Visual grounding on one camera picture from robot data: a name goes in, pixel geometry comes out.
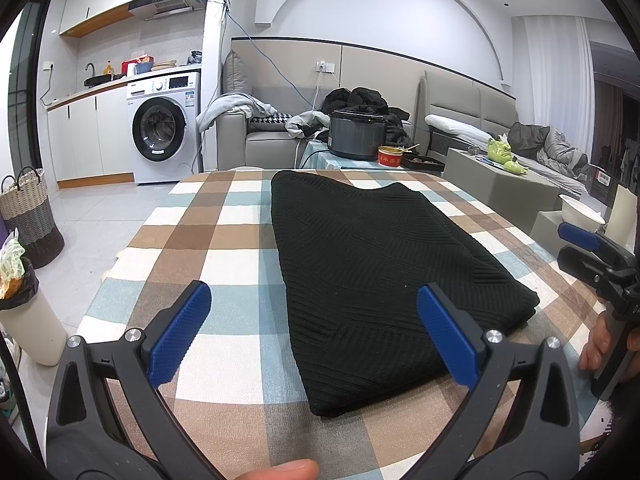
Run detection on grey bed headboard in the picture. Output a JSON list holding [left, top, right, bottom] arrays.
[[417, 70, 518, 153]]

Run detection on dark grey jacket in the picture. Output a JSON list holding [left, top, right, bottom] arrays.
[[507, 122, 591, 179]]

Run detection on black trash bag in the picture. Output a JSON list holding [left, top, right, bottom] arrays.
[[0, 260, 40, 311]]

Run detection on green plush toy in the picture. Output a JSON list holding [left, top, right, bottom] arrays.
[[486, 137, 530, 176]]

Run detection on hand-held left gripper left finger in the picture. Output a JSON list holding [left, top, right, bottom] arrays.
[[47, 280, 222, 480]]

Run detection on grey garment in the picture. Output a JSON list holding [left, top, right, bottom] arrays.
[[285, 110, 333, 139]]

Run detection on white pillow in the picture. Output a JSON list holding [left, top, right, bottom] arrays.
[[425, 113, 493, 144]]

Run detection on white washing machine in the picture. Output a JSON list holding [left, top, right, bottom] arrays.
[[131, 71, 202, 185]]

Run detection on cream board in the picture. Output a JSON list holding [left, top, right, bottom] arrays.
[[605, 183, 639, 252]]

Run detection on light grey hoodie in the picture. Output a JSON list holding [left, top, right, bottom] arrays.
[[196, 92, 278, 133]]

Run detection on steel range hood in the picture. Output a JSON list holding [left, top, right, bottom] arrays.
[[127, 0, 208, 22]]

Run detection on blue cable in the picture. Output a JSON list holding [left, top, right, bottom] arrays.
[[165, 0, 322, 112]]

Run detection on woven laundry basket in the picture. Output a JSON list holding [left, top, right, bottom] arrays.
[[0, 167, 66, 269]]

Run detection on plaid blanket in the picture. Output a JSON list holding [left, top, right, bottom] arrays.
[[100, 167, 616, 480]]

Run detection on grey ottoman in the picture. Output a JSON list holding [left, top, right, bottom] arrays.
[[530, 207, 608, 257]]

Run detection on grey cushion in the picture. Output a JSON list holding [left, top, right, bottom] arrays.
[[221, 50, 253, 96]]

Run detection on cream trash bin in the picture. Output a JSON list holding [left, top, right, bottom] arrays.
[[0, 290, 69, 367]]

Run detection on white curtain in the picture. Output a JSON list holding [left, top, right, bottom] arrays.
[[515, 14, 593, 161]]

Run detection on black box red label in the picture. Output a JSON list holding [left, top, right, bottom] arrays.
[[590, 162, 622, 207]]

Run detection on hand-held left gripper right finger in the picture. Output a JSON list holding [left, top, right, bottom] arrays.
[[410, 282, 581, 480]]

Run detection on dark grey rice cooker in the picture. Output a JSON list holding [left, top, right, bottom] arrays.
[[328, 109, 387, 162]]

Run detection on dark glass door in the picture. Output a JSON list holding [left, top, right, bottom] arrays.
[[7, 0, 55, 181]]

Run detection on white base cabinets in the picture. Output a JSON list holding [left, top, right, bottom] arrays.
[[46, 85, 136, 190]]

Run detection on black food tray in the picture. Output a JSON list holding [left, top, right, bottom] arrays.
[[401, 154, 446, 172]]

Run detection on houndstooth pillow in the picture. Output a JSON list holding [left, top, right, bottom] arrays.
[[250, 112, 296, 126]]

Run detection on person's left hand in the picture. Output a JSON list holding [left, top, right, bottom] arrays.
[[235, 459, 321, 480]]

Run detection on white bowl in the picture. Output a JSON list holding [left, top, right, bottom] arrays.
[[560, 194, 607, 234]]

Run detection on crumpled snack wrappers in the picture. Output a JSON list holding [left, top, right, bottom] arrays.
[[0, 230, 27, 301]]

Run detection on person's right hand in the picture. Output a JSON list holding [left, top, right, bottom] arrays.
[[579, 310, 619, 372]]

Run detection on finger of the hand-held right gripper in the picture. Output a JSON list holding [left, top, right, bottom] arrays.
[[556, 246, 623, 295], [557, 221, 621, 261]]

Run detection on black knit sweater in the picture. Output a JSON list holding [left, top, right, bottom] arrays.
[[270, 170, 541, 418]]

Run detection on grey sofa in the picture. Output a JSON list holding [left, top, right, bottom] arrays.
[[216, 110, 416, 171]]

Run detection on red noodle cup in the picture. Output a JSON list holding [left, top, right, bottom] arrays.
[[377, 146, 407, 167]]

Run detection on teal cloth side table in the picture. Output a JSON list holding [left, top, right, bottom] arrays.
[[299, 137, 443, 177]]

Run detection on black jacket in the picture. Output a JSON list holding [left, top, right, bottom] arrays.
[[320, 86, 413, 148]]

